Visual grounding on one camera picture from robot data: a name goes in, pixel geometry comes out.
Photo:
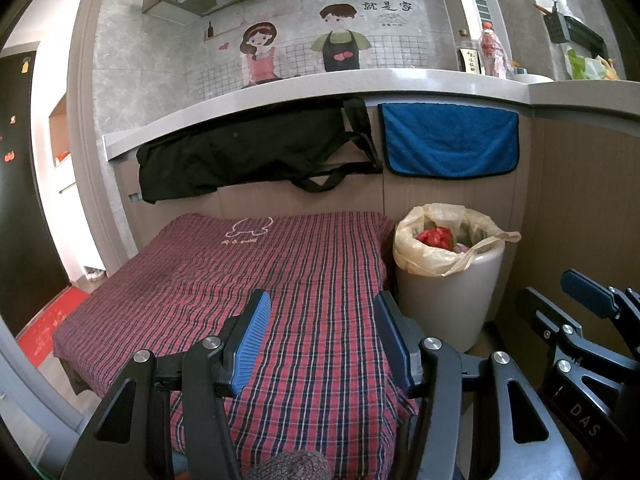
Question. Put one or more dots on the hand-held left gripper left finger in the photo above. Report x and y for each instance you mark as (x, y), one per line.
(252, 340)

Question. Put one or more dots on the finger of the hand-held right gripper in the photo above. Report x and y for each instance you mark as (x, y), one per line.
(540, 310)
(587, 290)

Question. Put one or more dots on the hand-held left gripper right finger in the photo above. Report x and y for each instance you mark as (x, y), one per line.
(390, 340)

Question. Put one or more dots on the white waste bin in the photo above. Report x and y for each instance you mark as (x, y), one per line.
(450, 305)

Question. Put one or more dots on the red plastic bag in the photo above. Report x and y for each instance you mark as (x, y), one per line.
(435, 237)

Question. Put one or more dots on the red plaid cloth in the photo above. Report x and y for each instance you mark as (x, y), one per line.
(310, 285)

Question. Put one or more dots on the grey knitted clothing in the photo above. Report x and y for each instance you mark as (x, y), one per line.
(290, 467)

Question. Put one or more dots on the black fabric bag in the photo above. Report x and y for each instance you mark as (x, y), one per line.
(235, 155)

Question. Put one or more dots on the blue towel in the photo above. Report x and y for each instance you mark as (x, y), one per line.
(450, 140)

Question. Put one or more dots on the red floor mat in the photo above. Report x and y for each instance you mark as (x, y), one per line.
(50, 325)

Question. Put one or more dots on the white bowl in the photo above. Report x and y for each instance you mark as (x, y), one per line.
(532, 78)

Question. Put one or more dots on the bag of green vegetables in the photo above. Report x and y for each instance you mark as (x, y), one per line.
(580, 65)

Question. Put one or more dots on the clear bottle with red cap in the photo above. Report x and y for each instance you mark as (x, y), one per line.
(495, 52)

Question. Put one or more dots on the dark bottle with white label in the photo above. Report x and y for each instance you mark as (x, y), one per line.
(470, 62)

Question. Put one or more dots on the grey kitchen counter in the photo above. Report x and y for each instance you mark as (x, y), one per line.
(360, 85)

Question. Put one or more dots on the black hanging rack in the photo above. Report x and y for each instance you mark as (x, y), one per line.
(575, 32)

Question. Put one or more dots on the black fridge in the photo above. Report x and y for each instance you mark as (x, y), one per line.
(25, 185)

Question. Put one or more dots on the cartoon wall sticker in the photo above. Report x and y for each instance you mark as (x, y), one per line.
(340, 45)

